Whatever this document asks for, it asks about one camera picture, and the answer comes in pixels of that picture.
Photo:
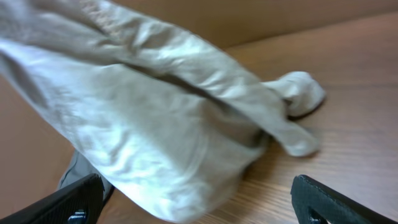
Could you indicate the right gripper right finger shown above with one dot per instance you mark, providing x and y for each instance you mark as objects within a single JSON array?
[{"x": 316, "y": 203}]

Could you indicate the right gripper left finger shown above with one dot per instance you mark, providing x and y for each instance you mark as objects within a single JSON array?
[{"x": 78, "y": 203}]

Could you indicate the beige shorts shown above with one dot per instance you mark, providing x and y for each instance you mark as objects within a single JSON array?
[{"x": 167, "y": 118}]

